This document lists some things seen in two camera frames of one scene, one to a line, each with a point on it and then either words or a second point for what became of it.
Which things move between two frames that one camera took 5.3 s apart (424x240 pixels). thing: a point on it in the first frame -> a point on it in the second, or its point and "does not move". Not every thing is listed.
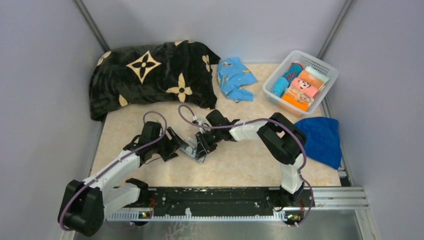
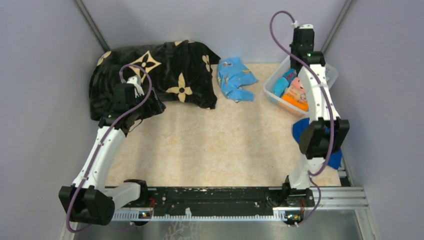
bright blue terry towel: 280,84 does not move
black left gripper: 173,144 -> 156,106
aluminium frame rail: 322,198 does not move
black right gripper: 203,147 -> 291,49
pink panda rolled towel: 304,87 does not move
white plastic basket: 306,60 does not move
